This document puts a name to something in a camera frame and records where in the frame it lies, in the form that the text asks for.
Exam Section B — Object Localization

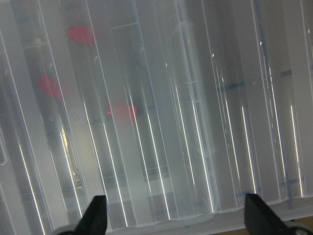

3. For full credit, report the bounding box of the red block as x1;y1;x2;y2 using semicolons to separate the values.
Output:
67;25;94;46
106;105;139;121
37;74;63;100

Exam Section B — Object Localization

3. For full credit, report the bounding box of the red block right upper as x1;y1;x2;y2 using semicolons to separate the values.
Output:
67;25;94;46

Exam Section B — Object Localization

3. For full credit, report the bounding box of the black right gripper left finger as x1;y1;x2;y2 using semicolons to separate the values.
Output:
73;195;108;235

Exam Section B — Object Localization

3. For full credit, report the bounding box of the red block upper left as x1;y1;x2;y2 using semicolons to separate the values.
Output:
106;105;139;121

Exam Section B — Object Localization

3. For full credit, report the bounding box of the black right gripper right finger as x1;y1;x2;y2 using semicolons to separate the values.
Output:
245;193;288;235

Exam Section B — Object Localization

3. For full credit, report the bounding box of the red block middle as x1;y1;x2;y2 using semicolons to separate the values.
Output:
37;74;63;100

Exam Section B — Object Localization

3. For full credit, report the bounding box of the clear plastic box lid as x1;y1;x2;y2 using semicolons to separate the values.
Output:
0;0;313;235

